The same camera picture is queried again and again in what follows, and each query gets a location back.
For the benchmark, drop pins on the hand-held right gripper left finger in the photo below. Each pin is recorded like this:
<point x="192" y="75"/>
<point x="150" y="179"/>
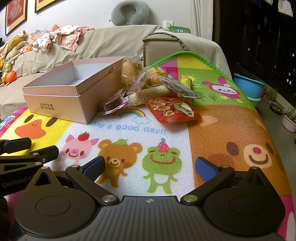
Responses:
<point x="94" y="168"/>

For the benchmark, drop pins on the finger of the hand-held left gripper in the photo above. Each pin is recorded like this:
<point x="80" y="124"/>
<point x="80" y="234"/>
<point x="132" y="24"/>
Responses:
<point x="18" y="141"/>
<point x="49" y="151"/>

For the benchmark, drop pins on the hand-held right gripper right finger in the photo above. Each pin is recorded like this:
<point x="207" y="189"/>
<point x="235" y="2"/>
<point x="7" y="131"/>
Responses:
<point x="205" y="169"/>

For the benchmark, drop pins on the pink cardboard box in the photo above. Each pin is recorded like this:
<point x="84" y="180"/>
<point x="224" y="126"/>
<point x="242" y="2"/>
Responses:
<point x="57" y="105"/>

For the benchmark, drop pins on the red round lollipop packet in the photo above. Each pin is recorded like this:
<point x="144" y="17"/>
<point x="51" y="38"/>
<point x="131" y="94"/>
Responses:
<point x="111" y="104"/>

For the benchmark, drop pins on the red snack packet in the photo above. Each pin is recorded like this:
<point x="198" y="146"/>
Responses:
<point x="173" y="110"/>

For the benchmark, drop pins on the dark sesame bar packet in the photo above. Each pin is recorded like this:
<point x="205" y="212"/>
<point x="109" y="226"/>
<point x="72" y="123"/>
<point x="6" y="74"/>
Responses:
<point x="177" y="87"/>

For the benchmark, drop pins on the yellow cheese stick packet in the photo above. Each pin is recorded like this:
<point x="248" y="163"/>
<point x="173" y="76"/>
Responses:
<point x="186" y="81"/>

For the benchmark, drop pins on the pale grain bar packet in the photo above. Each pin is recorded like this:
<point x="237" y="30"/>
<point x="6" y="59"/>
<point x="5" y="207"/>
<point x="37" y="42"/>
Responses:
<point x="148" y="94"/>

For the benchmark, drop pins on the clear bun packet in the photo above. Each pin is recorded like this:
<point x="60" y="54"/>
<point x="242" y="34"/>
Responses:
<point x="128" y="69"/>

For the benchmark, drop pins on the yellow label bread packet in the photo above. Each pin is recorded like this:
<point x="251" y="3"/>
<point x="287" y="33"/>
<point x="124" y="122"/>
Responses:
<point x="157" y="74"/>

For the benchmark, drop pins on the colourful cartoon play mat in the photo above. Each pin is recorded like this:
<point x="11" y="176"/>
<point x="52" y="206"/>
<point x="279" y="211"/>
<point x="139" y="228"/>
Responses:
<point x="138" y="143"/>

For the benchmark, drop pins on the orange ball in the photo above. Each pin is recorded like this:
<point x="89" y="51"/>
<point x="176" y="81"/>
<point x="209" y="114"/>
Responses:
<point x="11" y="77"/>

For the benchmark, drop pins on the pale green basin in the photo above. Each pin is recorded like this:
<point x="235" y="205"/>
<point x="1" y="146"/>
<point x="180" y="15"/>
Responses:
<point x="255" y="102"/>

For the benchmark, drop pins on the blue plastic basin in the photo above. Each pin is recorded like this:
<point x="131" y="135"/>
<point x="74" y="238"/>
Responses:
<point x="247" y="87"/>

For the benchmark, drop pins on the dark plant pot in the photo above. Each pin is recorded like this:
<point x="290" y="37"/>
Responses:
<point x="275" y="109"/>

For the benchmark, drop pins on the yellow cloth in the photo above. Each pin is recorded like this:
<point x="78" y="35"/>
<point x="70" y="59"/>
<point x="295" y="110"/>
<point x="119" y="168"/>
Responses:
<point x="13" y="46"/>

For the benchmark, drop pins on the white plant pot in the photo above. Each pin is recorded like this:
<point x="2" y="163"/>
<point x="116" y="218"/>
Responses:
<point x="289" y="122"/>

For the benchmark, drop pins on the grass plant pot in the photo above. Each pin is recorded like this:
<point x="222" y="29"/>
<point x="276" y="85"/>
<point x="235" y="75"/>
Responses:
<point x="270" y="95"/>

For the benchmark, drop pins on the white floral baby garment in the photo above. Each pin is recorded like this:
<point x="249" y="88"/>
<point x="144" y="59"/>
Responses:
<point x="42" y="42"/>

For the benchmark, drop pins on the pink quilted baby garment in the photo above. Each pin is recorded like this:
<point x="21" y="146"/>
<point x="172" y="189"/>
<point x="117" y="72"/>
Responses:
<point x="69" y="38"/>

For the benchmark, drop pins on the red framed picture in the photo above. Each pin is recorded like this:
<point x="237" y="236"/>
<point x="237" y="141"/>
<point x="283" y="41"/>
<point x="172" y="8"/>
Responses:
<point x="50" y="3"/>
<point x="16" y="14"/>

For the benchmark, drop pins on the green digital clock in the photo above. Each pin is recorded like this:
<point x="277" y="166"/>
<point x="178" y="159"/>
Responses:
<point x="179" y="29"/>

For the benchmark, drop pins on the dark glass door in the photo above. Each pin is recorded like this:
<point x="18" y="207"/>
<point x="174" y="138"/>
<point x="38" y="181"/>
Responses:
<point x="254" y="34"/>

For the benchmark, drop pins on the white curtain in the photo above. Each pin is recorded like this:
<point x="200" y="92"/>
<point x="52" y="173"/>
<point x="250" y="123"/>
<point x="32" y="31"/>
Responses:
<point x="201" y="16"/>

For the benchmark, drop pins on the grey neck pillow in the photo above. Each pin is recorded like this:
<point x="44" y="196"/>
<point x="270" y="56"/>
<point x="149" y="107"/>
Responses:
<point x="120" y="14"/>

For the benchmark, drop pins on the white wall socket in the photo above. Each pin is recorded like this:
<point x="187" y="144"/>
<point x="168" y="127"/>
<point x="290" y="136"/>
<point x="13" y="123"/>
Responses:
<point x="167" y="24"/>

